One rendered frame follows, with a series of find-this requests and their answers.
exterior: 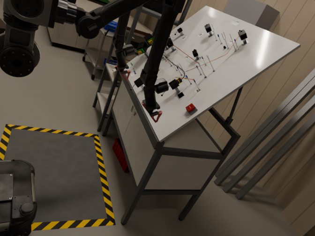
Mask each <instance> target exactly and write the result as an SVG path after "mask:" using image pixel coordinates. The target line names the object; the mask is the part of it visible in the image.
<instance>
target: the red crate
mask: <svg viewBox="0 0 315 236"><path fill-rule="evenodd" d="M112 148H113V151H114V153H115V155H116V157H117V159H118V161H119V163H120V165H121V167H122V169H123V171H124V172H129V169H128V165H127V161H126V158H125V155H124V152H123V148H122V145H121V142H120V139H119V138H115V142H114V144H113V147H112Z"/></svg>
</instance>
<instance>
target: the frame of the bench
mask: <svg viewBox="0 0 315 236"><path fill-rule="evenodd" d="M121 82H122V78H121V81H120V84H119V87H118V89H117V92H116V95H115V98H114V101H113V104H112V107H111V110H110V113H109V116H108V118H107V121H106V124H105V127H104V130H103V133H102V136H106V134H107V132H108V129H109V126H110V123H111V120H112V118H113V119H114V122H115V125H116V128H117V132H118V135H119V138H120V142H121V145H122V148H123V152H124V155H125V158H126V161H127V165H128V169H129V172H130V175H131V178H132V181H133V185H134V188H135V192H134V194H133V196H132V199H131V201H130V203H129V205H128V206H127V208H126V211H125V213H124V215H123V217H122V219H121V224H122V225H125V224H127V222H128V220H129V218H130V216H131V214H132V212H133V210H134V208H135V206H136V204H137V202H138V200H139V198H140V197H141V195H192V197H191V199H190V200H189V202H188V203H187V204H186V206H185V207H184V209H183V210H182V212H181V213H180V215H179V220H180V221H182V220H184V219H185V217H186V216H187V214H188V213H189V211H190V210H191V208H192V207H193V205H194V204H195V203H196V201H197V200H198V198H199V197H200V195H201V194H202V192H203V191H204V189H205V188H206V187H207V185H208V184H209V182H210V181H211V179H212V178H213V177H214V175H215V173H216V172H217V171H218V169H219V168H220V166H221V165H222V163H223V162H224V160H225V159H226V157H227V156H223V155H222V153H221V152H222V149H221V148H220V147H219V145H218V144H217V143H216V142H215V141H214V139H213V138H212V137H211V135H210V134H209V133H208V132H207V130H206V129H205V128H204V126H203V125H202V124H201V123H200V121H199V120H198V119H197V118H196V119H195V120H196V121H197V123H198V124H199V125H200V127H201V128H202V129H203V130H204V131H205V133H206V134H207V135H208V137H209V138H210V139H211V141H212V142H213V143H214V145H215V146H216V147H217V148H218V150H219V151H220V153H218V152H209V151H200V150H191V149H182V148H172V147H162V149H161V150H157V149H156V150H155V152H154V154H153V156H152V158H151V160H150V162H149V164H148V166H147V168H146V170H145V172H144V174H143V176H142V179H141V181H140V183H139V185H138V186H137V185H136V181H135V178H134V174H133V172H132V169H131V165H130V162H129V159H128V155H127V153H126V149H125V146H124V143H123V140H122V137H121V133H120V130H119V127H118V124H117V121H116V117H115V114H114V111H113V105H114V102H115V99H116V96H117V93H118V91H119V88H120V85H121ZM162 155H172V156H183V157H193V158H205V159H216V160H220V161H219V163H218V164H217V166H216V167H215V169H214V170H213V172H212V173H211V175H210V176H209V178H208V179H207V181H206V182H205V184H204V185H203V187H202V188H201V189H200V190H157V189H145V187H146V185H147V183H148V181H149V179H150V177H151V175H152V173H153V171H154V169H155V168H156V166H157V164H158V162H159V160H160V158H161V156H162Z"/></svg>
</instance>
